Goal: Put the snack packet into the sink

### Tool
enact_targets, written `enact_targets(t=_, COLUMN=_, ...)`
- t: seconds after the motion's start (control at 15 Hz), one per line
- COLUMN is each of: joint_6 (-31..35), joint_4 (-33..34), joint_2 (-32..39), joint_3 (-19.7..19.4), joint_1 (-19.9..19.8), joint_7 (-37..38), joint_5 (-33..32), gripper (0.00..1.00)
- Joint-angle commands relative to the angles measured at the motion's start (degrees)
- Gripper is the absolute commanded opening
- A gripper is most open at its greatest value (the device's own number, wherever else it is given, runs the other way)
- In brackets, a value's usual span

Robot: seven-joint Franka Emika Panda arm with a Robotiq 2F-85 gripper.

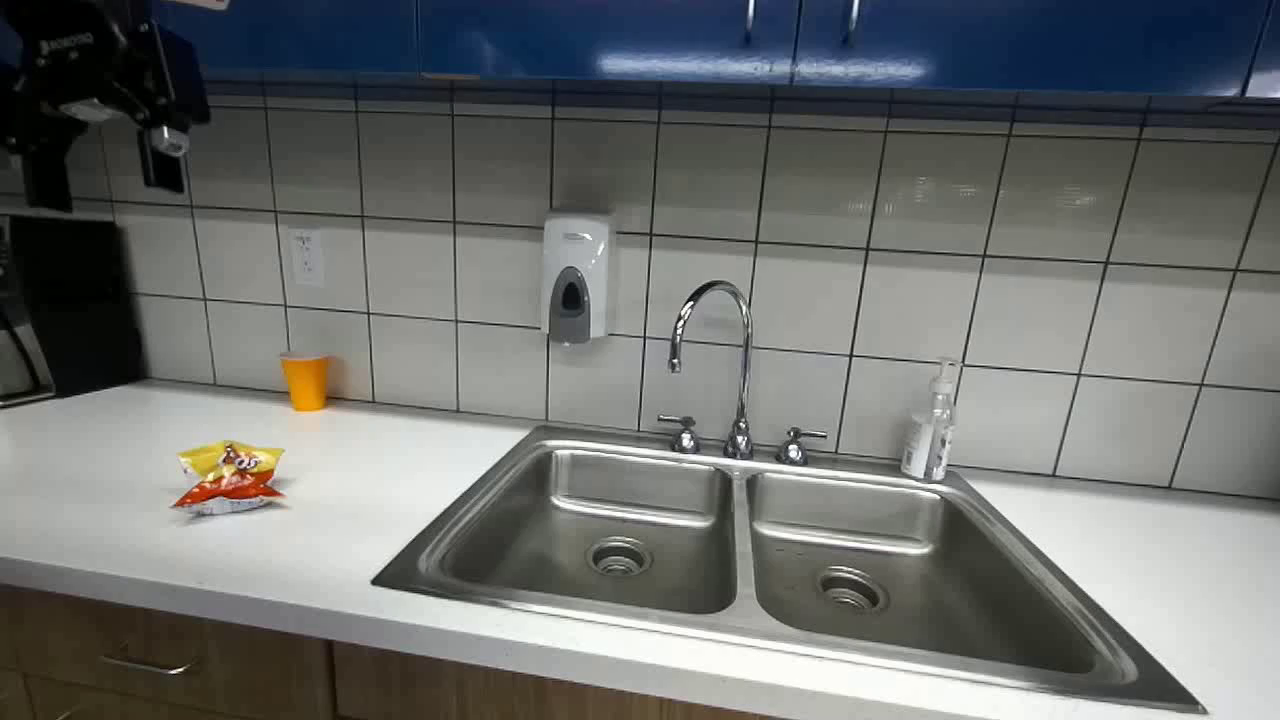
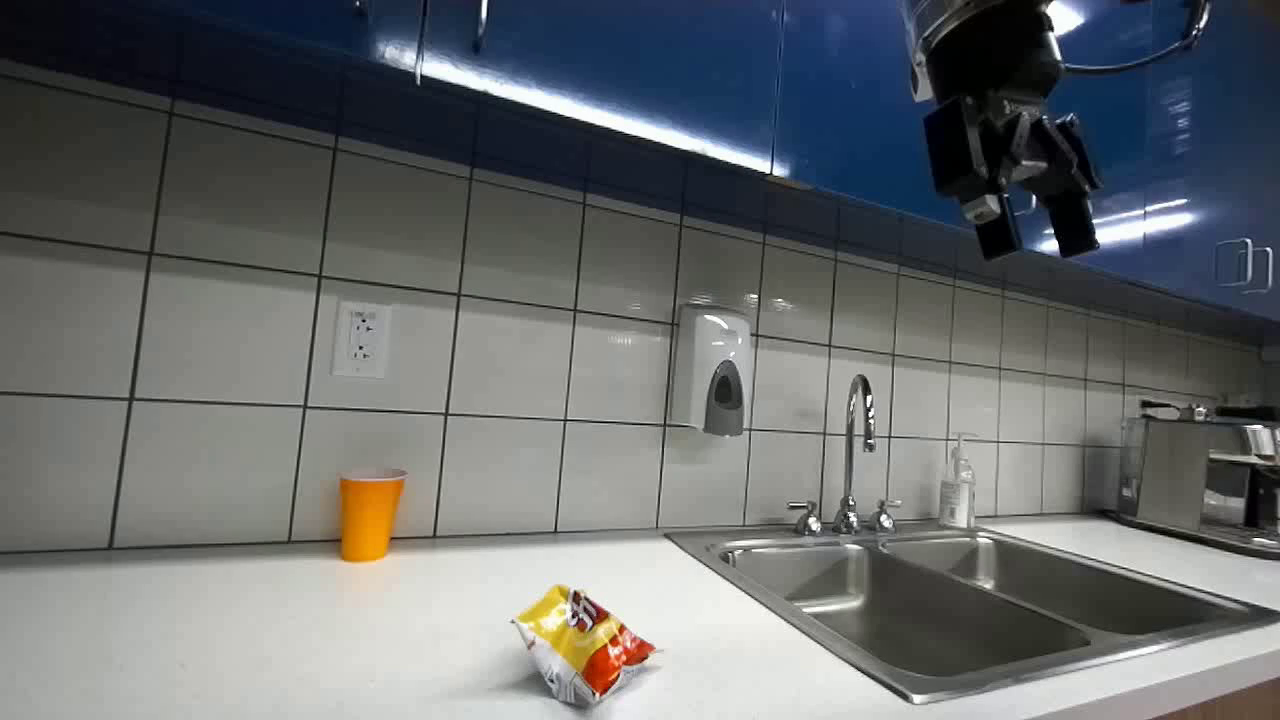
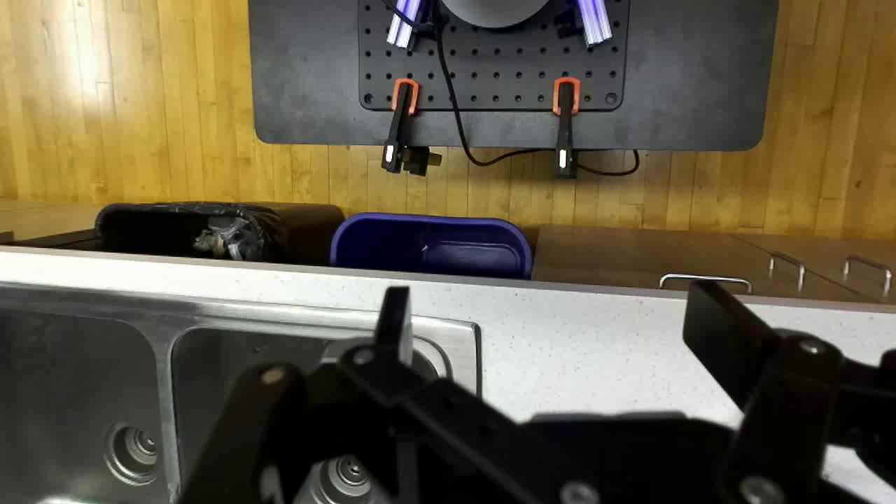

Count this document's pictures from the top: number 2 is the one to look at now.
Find white wall power outlet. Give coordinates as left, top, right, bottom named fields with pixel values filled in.
left=334, top=302, right=392, bottom=377

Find chrome gooseneck faucet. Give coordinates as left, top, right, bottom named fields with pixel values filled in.
left=792, top=370, right=898, bottom=537

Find clear soap pump bottle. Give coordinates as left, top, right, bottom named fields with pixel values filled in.
left=942, top=436, right=975, bottom=527

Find stainless steel double sink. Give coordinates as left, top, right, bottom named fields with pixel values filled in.
left=677, top=532, right=1277, bottom=702

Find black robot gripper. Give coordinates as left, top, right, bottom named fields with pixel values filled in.
left=909, top=0, right=1099, bottom=258

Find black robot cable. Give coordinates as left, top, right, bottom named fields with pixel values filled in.
left=1062, top=0, right=1215, bottom=79

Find red yellow snack packet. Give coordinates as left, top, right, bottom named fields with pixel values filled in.
left=518, top=583, right=658, bottom=706

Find orange plastic cup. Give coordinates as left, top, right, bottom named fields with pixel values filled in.
left=340, top=474, right=406, bottom=560

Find blue upper cabinets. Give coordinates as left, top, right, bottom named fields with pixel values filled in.
left=0, top=0, right=1277, bottom=338

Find white wall soap dispenser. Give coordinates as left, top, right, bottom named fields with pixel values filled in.
left=670, top=309, right=751, bottom=436

